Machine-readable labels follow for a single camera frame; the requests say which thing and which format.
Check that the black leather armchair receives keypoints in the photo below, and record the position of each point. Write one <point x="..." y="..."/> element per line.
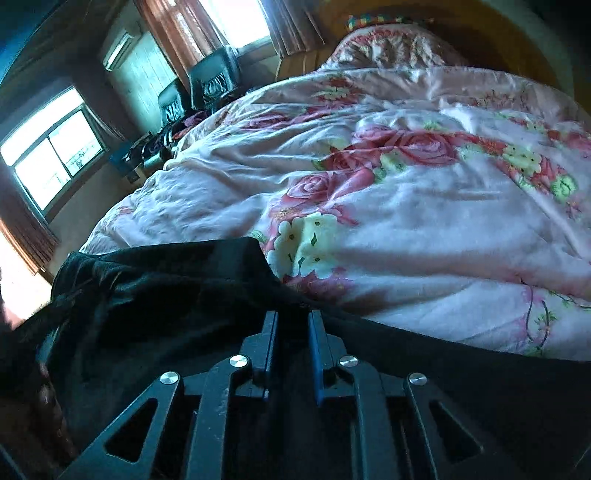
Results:
<point x="214" y="74"/>
<point x="173" y="99"/>

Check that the pink floral blanket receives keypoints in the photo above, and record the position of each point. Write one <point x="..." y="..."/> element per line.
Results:
<point x="415" y="230"/>

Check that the bright window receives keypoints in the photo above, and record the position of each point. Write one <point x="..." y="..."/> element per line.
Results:
<point x="235" y="21"/>

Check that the wooden headboard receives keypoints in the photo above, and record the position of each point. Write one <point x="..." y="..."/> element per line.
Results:
<point x="521" y="41"/>

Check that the colourful checked pillow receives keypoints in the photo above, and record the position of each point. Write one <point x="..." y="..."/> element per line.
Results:
<point x="369" y="21"/>

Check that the wide side window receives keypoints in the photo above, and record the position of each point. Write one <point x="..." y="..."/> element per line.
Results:
<point x="51" y="147"/>

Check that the white air conditioner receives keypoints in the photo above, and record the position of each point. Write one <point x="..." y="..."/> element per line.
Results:
<point x="120" y="50"/>

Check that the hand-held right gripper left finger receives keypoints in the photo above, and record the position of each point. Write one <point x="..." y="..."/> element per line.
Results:
<point x="271" y="350"/>

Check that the black pants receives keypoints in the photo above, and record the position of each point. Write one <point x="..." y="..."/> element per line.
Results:
<point x="161" y="300"/>

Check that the pink curtain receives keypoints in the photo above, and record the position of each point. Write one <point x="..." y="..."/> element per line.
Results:
<point x="171" y="27"/>
<point x="27" y="244"/>
<point x="281" y="27"/>

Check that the cardboard box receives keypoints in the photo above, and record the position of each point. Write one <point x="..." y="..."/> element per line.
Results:
<point x="134" y="175"/>

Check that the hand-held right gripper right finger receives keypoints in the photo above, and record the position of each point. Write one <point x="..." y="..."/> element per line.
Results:
<point x="316" y="355"/>

